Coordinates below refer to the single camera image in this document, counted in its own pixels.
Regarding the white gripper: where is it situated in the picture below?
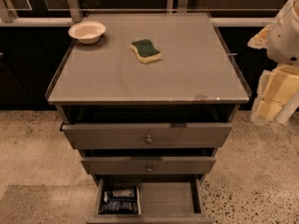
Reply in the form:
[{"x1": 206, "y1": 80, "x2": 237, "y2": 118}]
[{"x1": 248, "y1": 25, "x2": 299, "y2": 126}]

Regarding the blue chip bag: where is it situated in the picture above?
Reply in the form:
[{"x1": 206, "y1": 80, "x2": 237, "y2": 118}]
[{"x1": 98, "y1": 186, "x2": 141, "y2": 215}]

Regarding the grey drawer cabinet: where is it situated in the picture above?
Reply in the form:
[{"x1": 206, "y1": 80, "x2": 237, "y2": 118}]
[{"x1": 45, "y1": 12, "x2": 252, "y2": 224}]

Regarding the top drawer knob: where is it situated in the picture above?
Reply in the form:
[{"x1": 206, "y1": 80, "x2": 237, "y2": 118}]
[{"x1": 145, "y1": 134, "x2": 153, "y2": 144}]

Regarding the grey bottom drawer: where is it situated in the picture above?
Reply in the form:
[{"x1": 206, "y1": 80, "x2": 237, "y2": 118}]
[{"x1": 86, "y1": 175, "x2": 213, "y2": 224}]

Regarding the grey drawer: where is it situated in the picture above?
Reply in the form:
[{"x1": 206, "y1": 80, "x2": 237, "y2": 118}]
[
  {"x1": 62, "y1": 104, "x2": 235, "y2": 149},
  {"x1": 81, "y1": 148, "x2": 216, "y2": 175},
  {"x1": 86, "y1": 175, "x2": 213, "y2": 224}
]

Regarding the grey top drawer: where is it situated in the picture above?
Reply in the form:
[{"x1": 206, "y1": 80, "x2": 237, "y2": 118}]
[{"x1": 62, "y1": 104, "x2": 235, "y2": 149}]

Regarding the grey middle drawer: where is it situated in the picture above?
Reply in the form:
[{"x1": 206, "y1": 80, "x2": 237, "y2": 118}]
[{"x1": 81, "y1": 148, "x2": 216, "y2": 175}]

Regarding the green yellow sponge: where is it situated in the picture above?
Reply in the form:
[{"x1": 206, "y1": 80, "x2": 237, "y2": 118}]
[{"x1": 130, "y1": 39, "x2": 162, "y2": 63}]

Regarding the white paper bowl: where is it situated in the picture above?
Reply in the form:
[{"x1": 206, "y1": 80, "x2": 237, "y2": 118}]
[{"x1": 68, "y1": 21, "x2": 106, "y2": 45}]

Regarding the white pipe post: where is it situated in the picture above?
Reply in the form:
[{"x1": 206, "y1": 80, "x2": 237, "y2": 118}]
[{"x1": 275, "y1": 91, "x2": 299, "y2": 124}]

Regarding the metal window rail frame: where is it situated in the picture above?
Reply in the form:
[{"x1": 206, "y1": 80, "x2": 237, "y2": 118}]
[{"x1": 0, "y1": 0, "x2": 299, "y2": 28}]

